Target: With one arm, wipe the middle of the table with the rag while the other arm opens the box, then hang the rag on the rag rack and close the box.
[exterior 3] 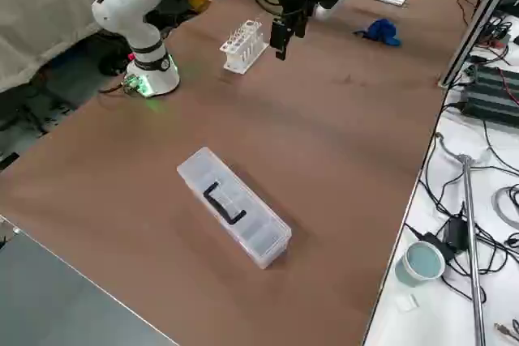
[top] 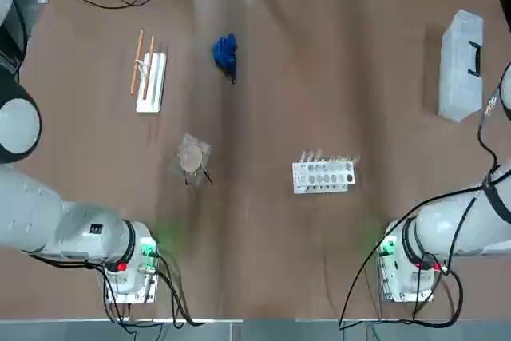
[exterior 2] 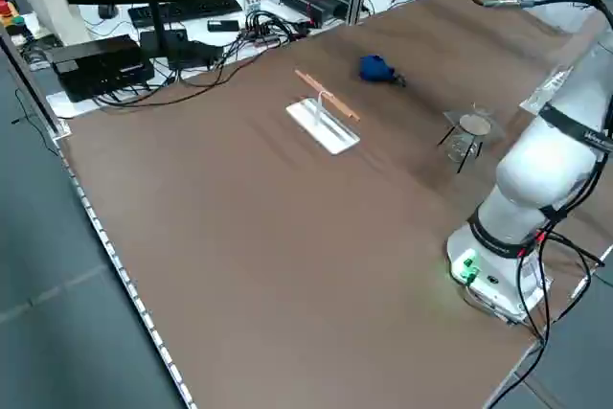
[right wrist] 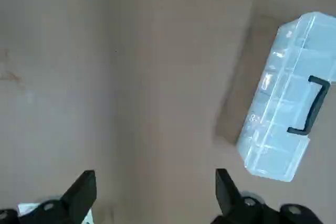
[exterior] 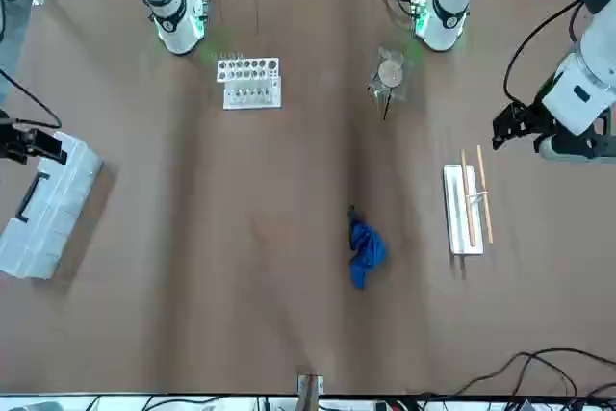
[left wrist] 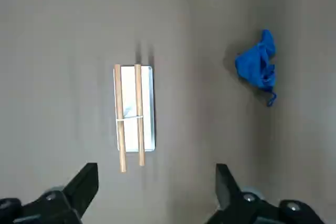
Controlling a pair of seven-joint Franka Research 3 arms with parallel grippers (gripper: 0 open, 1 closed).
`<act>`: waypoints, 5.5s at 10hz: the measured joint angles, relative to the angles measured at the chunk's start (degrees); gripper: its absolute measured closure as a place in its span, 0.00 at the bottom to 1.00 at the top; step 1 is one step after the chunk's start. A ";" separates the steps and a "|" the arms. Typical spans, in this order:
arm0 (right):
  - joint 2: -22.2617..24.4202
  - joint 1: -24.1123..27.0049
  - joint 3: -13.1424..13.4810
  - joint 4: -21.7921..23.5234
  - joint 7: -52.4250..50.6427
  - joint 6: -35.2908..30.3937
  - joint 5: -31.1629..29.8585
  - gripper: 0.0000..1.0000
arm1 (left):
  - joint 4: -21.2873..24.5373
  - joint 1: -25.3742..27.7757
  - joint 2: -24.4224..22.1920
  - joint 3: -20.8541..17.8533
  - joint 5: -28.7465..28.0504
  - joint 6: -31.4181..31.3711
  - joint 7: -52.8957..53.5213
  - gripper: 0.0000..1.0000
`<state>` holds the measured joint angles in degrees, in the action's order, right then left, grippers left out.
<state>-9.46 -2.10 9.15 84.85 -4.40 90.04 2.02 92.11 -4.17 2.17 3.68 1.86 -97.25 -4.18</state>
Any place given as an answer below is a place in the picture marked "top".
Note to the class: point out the clear plastic compartment box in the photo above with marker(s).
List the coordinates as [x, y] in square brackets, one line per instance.
[459, 73]

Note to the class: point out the white rack with wooden rods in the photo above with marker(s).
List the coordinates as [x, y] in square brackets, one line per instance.
[153, 81]

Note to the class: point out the blue rag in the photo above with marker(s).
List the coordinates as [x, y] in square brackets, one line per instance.
[224, 50]

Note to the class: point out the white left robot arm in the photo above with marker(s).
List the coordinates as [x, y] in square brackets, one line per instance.
[32, 213]

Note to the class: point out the white test tube rack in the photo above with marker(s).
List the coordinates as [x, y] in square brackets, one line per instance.
[319, 179]

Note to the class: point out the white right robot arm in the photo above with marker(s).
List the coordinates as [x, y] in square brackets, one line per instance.
[439, 221]

